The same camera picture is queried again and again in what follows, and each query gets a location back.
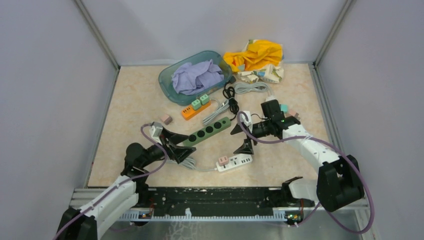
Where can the yellow cloth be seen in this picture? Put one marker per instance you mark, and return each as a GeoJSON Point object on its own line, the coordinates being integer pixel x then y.
{"type": "Point", "coordinates": [257, 54]}

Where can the orange power strip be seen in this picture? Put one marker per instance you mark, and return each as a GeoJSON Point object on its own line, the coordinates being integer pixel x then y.
{"type": "Point", "coordinates": [188, 113]}

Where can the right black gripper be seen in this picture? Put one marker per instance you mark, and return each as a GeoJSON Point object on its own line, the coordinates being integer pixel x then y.
{"type": "Point", "coordinates": [246, 148]}

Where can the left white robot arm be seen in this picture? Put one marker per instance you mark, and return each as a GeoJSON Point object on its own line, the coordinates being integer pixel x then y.
{"type": "Point", "coordinates": [93, 219]}

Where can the teal plastic basin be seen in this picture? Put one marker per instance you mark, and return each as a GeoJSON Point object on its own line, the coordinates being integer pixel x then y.
{"type": "Point", "coordinates": [165, 77]}

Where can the green power strip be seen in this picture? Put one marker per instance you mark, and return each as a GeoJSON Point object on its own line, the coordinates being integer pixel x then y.
{"type": "Point", "coordinates": [207, 132]}

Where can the cream dinosaur print cloth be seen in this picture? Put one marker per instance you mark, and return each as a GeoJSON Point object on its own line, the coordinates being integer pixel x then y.
{"type": "Point", "coordinates": [269, 73]}

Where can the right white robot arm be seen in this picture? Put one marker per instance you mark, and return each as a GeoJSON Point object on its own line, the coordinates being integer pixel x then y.
{"type": "Point", "coordinates": [337, 184]}

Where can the green charger plug right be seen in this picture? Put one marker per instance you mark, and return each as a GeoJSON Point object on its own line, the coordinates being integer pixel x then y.
{"type": "Point", "coordinates": [204, 99]}

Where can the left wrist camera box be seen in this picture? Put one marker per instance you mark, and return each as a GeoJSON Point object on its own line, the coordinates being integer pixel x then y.
{"type": "Point", "coordinates": [155, 131]}

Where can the purple cloth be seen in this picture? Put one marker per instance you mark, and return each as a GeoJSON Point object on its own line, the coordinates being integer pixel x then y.
{"type": "Point", "coordinates": [190, 79]}

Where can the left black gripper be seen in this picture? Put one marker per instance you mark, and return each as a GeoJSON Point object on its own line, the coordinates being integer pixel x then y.
{"type": "Point", "coordinates": [175, 152]}

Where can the green charger plug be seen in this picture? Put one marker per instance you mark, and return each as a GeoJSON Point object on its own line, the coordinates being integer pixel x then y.
{"type": "Point", "coordinates": [196, 104]}
{"type": "Point", "coordinates": [204, 99]}

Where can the green charger plug left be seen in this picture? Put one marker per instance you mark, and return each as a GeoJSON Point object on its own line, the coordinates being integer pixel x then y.
{"type": "Point", "coordinates": [196, 104]}

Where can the teal charger plug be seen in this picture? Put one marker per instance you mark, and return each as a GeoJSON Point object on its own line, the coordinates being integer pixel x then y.
{"type": "Point", "coordinates": [284, 108]}

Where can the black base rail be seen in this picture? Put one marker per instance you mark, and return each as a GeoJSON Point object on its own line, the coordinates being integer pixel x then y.
{"type": "Point", "coordinates": [208, 204]}

